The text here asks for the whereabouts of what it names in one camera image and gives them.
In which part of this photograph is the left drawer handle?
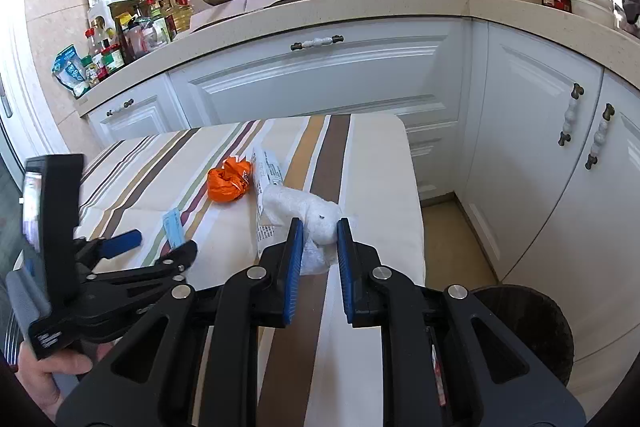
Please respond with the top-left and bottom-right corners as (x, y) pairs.
(105, 98), (134, 118)

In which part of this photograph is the black trash bin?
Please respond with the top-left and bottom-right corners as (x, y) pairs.
(473, 284), (575, 386)

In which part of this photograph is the cabinet door handle right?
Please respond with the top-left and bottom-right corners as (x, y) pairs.
(585, 103), (615, 170)

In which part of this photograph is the drawer handle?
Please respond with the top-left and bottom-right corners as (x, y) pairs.
(290, 35), (345, 51)
(105, 98), (134, 118)

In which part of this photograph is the striped tablecloth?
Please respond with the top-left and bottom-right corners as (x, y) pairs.
(80, 114), (425, 426)

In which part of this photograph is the cabinet door handle left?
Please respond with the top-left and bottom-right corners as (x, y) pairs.
(558, 82), (585, 146)

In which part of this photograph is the person's left hand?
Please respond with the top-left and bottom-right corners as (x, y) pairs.
(15, 341), (94, 421)

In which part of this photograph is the phone on left gripper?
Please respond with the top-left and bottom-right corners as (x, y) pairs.
(18, 152), (86, 323)

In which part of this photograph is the cabinet door handle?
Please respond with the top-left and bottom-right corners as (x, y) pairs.
(585, 103), (615, 170)
(558, 82), (585, 146)

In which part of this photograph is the orange crumpled wrapper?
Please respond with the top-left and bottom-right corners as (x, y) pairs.
(206, 156), (252, 204)

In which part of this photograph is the centre drawer handle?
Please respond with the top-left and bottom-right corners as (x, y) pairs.
(290, 35), (345, 51)

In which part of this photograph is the white spice rack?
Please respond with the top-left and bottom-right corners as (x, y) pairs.
(88, 0), (157, 57)

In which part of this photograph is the white printed sachet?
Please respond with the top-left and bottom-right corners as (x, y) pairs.
(252, 146), (286, 256)

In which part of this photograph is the blue white snack bag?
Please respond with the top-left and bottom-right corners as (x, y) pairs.
(52, 44), (90, 98)

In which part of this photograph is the blue sachet packet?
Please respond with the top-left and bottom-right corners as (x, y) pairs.
(163, 208), (186, 249)

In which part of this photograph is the yellow cooking oil bottle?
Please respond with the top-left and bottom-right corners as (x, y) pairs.
(166, 0), (193, 34)

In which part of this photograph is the white tissue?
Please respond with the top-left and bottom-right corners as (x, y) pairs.
(269, 185), (346, 275)

